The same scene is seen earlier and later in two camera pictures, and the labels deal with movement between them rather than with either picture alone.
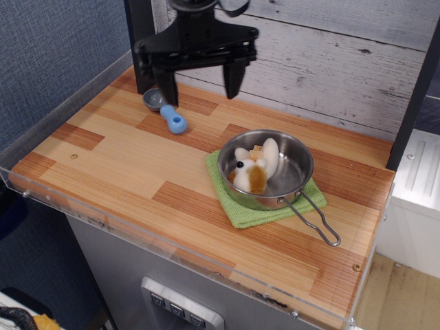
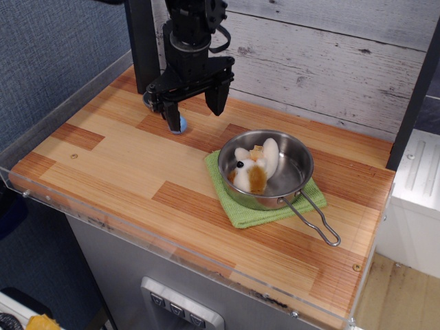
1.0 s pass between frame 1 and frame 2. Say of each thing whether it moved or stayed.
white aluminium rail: stayed
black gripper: moved
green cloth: stayed
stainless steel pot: stayed
